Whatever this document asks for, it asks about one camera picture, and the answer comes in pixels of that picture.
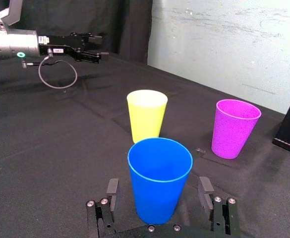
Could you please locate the yellow plastic cup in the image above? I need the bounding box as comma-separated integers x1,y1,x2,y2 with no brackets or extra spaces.
126,89,169,144

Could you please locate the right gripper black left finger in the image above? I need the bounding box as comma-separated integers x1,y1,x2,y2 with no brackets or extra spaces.
85,178,121,238

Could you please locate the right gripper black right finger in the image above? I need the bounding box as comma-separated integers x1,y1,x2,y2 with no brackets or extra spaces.
197,176,242,238

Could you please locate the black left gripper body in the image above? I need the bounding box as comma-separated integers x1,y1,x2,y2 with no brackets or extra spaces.
38,34,86,61

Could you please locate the thin dark looped cable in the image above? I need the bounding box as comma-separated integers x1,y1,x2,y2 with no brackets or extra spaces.
20,48,78,89

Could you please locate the magenta plastic cup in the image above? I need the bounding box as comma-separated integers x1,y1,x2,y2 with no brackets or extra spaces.
211,99,262,160

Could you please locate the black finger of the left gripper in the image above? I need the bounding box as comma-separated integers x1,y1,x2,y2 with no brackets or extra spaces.
69,32,104,47
74,50,110,63

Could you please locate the black table cloth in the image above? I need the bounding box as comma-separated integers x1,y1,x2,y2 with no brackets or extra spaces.
0,51,290,238

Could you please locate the blue plastic cup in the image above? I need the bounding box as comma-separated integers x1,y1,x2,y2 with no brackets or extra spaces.
127,137,194,226

